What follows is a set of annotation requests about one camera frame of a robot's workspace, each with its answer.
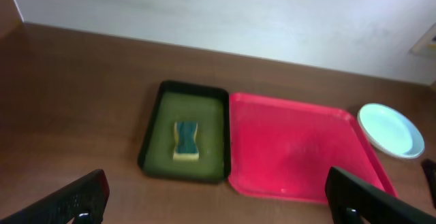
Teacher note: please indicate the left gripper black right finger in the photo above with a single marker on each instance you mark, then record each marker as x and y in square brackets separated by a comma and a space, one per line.
[351, 200]

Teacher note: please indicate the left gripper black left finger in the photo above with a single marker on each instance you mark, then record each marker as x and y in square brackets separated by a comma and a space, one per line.
[82, 201]

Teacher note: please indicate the white plate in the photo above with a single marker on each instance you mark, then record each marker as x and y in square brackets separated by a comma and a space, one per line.
[399, 139]

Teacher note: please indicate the light blue plate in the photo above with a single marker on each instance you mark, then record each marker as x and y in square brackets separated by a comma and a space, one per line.
[380, 113]

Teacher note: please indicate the green yellow sponge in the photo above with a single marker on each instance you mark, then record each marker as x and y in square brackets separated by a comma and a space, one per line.
[185, 133]

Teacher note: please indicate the red plastic tray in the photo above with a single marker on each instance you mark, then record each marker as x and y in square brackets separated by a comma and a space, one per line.
[283, 149]

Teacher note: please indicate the dark green tray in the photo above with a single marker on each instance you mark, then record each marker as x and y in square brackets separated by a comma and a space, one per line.
[208, 107]

